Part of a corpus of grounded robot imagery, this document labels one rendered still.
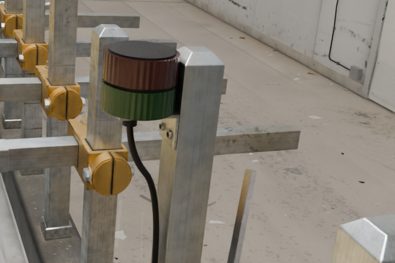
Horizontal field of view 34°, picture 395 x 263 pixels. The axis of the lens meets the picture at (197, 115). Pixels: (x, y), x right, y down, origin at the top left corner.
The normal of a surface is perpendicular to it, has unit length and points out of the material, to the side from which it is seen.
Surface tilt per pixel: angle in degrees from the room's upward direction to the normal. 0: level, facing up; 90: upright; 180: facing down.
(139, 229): 0
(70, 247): 0
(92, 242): 90
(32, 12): 90
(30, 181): 0
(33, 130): 90
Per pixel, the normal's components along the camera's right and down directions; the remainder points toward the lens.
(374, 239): -0.58, -0.63
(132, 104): -0.10, 0.33
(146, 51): 0.11, -0.93
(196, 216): 0.39, 0.35
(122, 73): -0.37, 0.28
